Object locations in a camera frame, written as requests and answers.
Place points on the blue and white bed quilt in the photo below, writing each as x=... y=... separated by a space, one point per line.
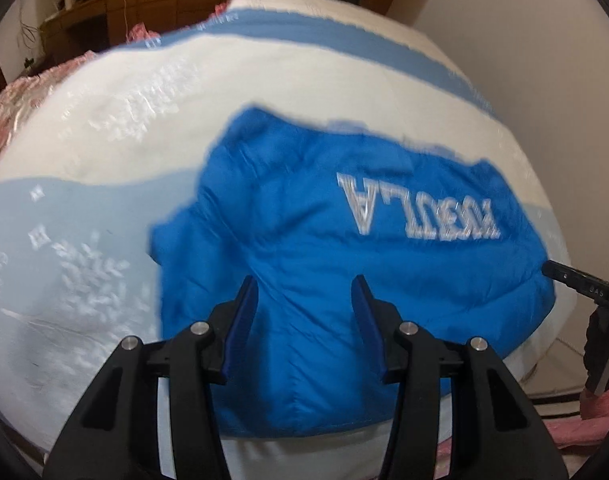
x=134 y=135

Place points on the wooden desk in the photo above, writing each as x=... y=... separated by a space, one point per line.
x=84 y=20

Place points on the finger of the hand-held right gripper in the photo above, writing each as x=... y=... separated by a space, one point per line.
x=589 y=287

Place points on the pink floral blanket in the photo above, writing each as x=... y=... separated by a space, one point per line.
x=14 y=105

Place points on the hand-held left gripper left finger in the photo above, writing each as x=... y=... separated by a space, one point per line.
x=239 y=325

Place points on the blue puffer jacket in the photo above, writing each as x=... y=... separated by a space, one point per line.
x=309 y=240

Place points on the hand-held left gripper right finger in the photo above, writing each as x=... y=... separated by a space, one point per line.
x=372 y=325

